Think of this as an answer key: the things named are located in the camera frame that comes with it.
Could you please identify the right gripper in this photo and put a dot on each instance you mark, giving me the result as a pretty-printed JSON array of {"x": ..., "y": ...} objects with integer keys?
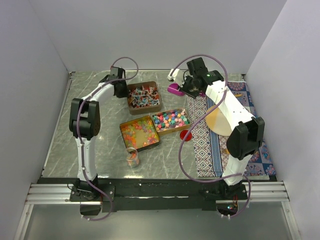
[{"x": 193, "y": 95}]

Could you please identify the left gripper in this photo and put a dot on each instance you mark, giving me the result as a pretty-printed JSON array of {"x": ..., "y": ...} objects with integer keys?
[{"x": 125, "y": 94}]

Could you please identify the purple plastic scoop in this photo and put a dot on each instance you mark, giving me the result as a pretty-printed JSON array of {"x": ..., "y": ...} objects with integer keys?
[{"x": 174, "y": 88}]

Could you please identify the lollipop tin box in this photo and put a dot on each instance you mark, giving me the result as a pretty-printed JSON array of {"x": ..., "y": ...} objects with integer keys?
[{"x": 144, "y": 98}]

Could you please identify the red jar lid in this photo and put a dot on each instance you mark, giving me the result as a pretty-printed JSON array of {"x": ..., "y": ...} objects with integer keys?
[{"x": 184, "y": 135}]

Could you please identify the glass jar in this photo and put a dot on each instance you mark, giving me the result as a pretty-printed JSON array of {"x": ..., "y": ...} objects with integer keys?
[{"x": 132, "y": 158}]

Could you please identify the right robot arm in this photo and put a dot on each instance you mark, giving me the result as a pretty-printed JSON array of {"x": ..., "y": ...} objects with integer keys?
[{"x": 247, "y": 131}]

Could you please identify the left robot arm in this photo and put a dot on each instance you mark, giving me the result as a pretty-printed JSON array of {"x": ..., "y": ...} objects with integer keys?
[{"x": 85, "y": 124}]

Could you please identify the pastel star candy tin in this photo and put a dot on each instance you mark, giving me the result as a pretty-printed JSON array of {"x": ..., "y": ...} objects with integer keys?
[{"x": 170, "y": 121}]

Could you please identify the yellow cream plate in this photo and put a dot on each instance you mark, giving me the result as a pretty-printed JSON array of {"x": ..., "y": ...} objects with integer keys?
[{"x": 218, "y": 123}]

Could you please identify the translucent star candy tin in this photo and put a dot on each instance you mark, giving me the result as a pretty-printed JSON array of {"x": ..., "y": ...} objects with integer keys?
[{"x": 140, "y": 134}]

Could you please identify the patterned placemat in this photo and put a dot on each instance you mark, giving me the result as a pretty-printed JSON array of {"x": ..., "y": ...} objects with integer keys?
[{"x": 210, "y": 149}]

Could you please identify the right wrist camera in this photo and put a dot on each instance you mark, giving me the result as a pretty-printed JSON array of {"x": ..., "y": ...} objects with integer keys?
[{"x": 176, "y": 76}]

